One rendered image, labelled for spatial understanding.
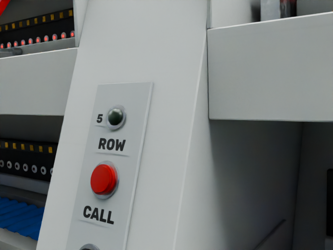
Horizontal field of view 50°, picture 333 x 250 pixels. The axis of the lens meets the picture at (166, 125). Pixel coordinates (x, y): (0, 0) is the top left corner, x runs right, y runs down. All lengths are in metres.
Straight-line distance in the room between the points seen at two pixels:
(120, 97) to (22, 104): 0.11
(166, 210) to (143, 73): 0.07
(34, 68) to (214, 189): 0.16
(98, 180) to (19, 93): 0.13
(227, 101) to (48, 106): 0.14
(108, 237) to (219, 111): 0.08
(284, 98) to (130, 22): 0.10
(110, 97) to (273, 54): 0.09
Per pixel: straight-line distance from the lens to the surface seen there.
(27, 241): 0.37
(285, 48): 0.17
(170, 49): 0.19
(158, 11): 0.21
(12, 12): 0.79
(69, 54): 0.25
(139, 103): 0.19
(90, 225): 0.20
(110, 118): 0.19
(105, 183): 0.19
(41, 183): 0.51
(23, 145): 0.54
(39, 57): 0.27
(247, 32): 0.17
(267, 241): 0.28
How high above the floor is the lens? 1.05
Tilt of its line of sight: 10 degrees up
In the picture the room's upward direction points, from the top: 9 degrees clockwise
